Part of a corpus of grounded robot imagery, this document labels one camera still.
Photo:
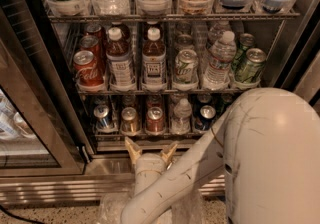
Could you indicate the front red coke can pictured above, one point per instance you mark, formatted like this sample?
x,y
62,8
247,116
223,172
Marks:
x,y
87,69

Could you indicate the tea bottle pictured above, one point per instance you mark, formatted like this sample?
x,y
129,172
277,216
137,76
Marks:
x,y
154,58
119,58

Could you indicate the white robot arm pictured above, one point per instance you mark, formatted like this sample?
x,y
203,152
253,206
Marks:
x,y
267,147

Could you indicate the water bottle bottom shelf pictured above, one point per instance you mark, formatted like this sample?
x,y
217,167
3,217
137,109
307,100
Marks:
x,y
180,122

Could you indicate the right tea bottle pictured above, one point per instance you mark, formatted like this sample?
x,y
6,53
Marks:
x,y
154,58

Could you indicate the open steel fridge door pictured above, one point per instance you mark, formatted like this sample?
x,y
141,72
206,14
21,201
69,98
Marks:
x,y
294,60

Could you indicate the green soda can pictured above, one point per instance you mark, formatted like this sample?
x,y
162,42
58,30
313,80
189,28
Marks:
x,y
246,41
250,66

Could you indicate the rear green soda can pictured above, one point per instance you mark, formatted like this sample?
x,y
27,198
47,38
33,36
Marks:
x,y
246,41

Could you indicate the pepsi can bottom shelf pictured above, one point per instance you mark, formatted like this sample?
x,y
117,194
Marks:
x,y
204,118

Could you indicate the blue can bottom left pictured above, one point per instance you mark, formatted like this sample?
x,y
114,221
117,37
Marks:
x,y
103,116

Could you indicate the green can bottom shelf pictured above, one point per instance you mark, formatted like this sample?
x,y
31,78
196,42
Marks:
x,y
225,101

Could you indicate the white diet soda can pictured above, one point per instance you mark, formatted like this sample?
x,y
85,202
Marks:
x,y
186,63

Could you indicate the gold can bottom shelf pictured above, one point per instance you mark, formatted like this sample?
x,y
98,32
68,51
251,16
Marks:
x,y
129,120

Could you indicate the clear plastic bag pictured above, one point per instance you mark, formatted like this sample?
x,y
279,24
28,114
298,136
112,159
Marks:
x,y
188,210

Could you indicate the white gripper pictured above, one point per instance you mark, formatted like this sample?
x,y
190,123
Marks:
x,y
149,162

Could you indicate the left glass fridge door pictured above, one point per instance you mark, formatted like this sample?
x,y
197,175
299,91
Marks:
x,y
22,85

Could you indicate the water bottle middle shelf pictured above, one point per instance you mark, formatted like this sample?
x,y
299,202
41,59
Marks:
x,y
221,55

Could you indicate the left tea bottle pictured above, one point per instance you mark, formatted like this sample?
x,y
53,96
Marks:
x,y
119,58

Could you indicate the red coke can bottom shelf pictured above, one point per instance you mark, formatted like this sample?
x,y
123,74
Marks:
x,y
155,120

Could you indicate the front green soda can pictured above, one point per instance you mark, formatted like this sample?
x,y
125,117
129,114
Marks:
x,y
250,66

